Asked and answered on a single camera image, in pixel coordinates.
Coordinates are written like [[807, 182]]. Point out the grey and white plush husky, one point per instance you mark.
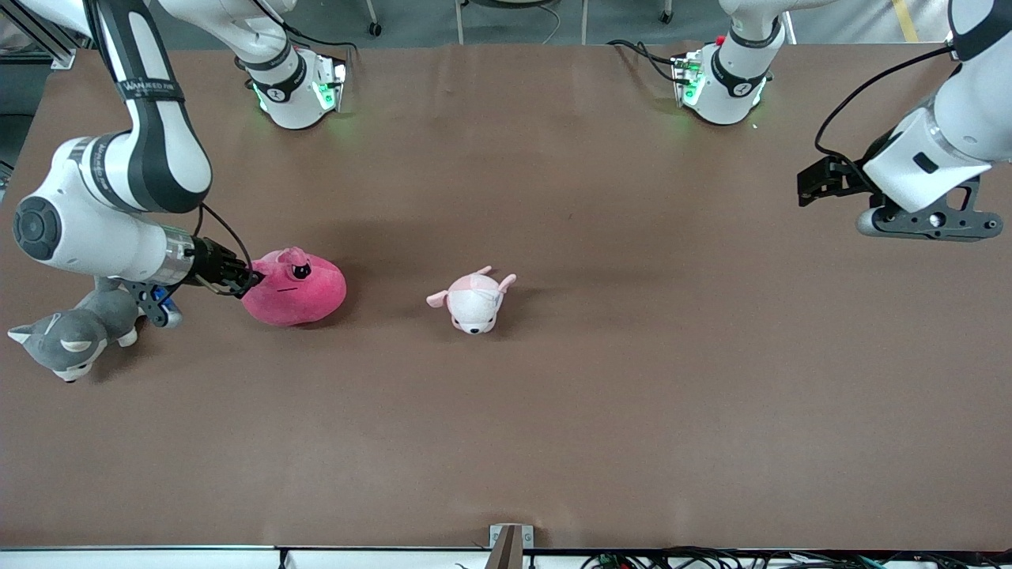
[[71, 340]]

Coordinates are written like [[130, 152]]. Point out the white and pink plush dog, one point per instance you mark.
[[473, 304]]

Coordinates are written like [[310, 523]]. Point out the pink round plush toy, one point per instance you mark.
[[296, 296]]

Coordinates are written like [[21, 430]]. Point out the aluminium frame profile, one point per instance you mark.
[[39, 28]]

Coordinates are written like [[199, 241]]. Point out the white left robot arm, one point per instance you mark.
[[735, 79]]

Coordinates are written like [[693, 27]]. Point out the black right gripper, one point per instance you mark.
[[211, 265]]

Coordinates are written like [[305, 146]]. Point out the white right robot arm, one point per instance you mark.
[[158, 158]]

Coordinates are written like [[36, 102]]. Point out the metal table edge bracket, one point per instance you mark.
[[510, 547]]

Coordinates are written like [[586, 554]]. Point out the chair leg with caster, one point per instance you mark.
[[666, 12], [372, 22]]

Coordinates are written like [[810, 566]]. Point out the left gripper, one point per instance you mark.
[[847, 177]]

